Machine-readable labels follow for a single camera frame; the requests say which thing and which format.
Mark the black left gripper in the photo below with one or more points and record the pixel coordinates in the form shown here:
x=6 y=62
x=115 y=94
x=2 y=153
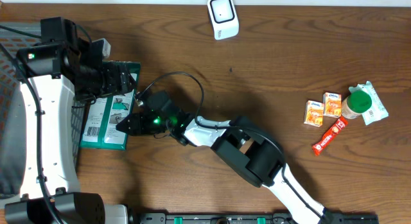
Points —
x=114 y=85

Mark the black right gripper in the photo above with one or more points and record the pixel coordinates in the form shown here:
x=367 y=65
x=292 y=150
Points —
x=138 y=124

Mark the white green packet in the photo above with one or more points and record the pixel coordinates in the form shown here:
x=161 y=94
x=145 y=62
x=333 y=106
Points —
x=100 y=128

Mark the orange tissue pack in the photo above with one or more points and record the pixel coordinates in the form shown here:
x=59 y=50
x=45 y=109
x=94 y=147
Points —
x=314 y=113
x=332 y=104

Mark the red orange stick packet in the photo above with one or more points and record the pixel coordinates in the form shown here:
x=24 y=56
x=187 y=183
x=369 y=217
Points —
x=331 y=133

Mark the light green tissue packet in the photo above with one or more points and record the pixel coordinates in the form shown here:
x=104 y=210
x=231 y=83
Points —
x=377 y=111

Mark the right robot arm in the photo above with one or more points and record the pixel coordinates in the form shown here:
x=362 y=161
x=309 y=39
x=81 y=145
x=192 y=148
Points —
x=245 y=148

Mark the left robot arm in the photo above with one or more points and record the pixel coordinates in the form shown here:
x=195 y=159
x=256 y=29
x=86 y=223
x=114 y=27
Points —
x=54 y=73

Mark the white barcode scanner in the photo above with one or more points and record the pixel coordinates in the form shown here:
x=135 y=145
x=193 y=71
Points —
x=223 y=18

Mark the grey plastic mesh basket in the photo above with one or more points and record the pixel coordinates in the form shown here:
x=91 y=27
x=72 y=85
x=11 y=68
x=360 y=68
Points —
x=13 y=118

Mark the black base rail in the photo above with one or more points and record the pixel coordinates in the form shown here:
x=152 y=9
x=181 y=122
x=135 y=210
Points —
x=275 y=218

